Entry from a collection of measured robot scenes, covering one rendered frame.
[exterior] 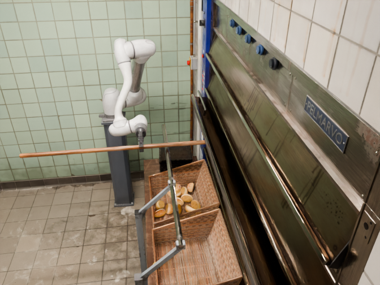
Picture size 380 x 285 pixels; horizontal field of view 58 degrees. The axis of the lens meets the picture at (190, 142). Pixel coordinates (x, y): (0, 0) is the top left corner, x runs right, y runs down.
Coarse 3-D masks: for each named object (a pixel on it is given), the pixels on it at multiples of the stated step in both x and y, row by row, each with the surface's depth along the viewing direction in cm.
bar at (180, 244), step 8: (168, 152) 233; (168, 160) 225; (168, 168) 218; (168, 184) 206; (160, 192) 211; (152, 200) 212; (176, 200) 193; (144, 208) 214; (176, 208) 186; (136, 216) 215; (176, 216) 181; (136, 224) 219; (176, 224) 176; (176, 232) 172; (176, 240) 167; (184, 240) 167; (144, 248) 231; (176, 248) 166; (184, 248) 167; (144, 256) 235; (168, 256) 169; (144, 264) 239; (160, 264) 171; (144, 272) 175; (152, 272) 173; (136, 280) 174; (144, 280) 177
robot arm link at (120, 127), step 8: (120, 64) 253; (128, 64) 254; (128, 72) 255; (128, 80) 256; (128, 88) 257; (120, 96) 257; (120, 104) 258; (120, 112) 259; (120, 120) 257; (128, 120) 261; (112, 128) 257; (120, 128) 257; (128, 128) 257
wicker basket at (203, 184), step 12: (180, 168) 283; (192, 168) 286; (204, 168) 278; (156, 180) 286; (180, 180) 291; (204, 180) 274; (156, 192) 287; (192, 192) 287; (204, 192) 270; (216, 192) 247; (204, 204) 266; (216, 204) 238; (168, 216) 264; (180, 216) 238; (192, 216) 240
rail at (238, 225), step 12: (192, 96) 250; (204, 132) 206; (216, 156) 184; (216, 168) 176; (228, 192) 158; (228, 204) 153; (240, 228) 139; (240, 240) 135; (252, 264) 124; (252, 276) 122
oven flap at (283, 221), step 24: (216, 96) 231; (240, 120) 185; (240, 144) 178; (240, 168) 167; (264, 168) 150; (264, 192) 146; (264, 216) 139; (288, 216) 126; (288, 240) 123; (288, 264) 120; (312, 264) 109
